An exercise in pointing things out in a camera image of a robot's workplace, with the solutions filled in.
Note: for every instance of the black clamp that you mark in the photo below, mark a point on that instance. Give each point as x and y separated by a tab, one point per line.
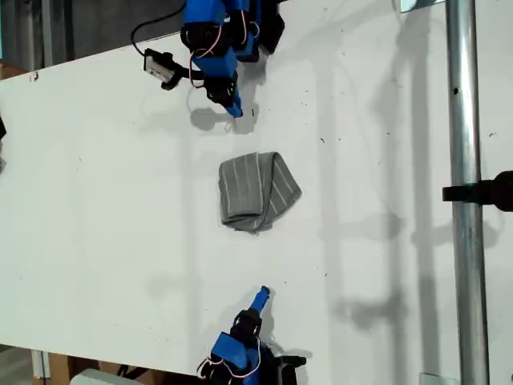
481	191

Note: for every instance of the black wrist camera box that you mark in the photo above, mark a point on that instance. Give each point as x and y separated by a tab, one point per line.
290	367
162	68

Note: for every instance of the black object at table edge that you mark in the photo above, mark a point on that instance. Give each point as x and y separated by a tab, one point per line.
2	129

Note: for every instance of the white table leg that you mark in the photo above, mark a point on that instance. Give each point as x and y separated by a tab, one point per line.
41	363

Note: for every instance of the white plastic container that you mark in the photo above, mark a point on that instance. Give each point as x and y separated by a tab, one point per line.
96	378

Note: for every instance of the grey white-striped towel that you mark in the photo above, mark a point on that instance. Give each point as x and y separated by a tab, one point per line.
252	192

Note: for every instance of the steel post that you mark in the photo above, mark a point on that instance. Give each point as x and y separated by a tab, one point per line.
465	200

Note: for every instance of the brown cardboard box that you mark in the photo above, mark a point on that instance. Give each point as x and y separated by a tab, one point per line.
10	71
60	367

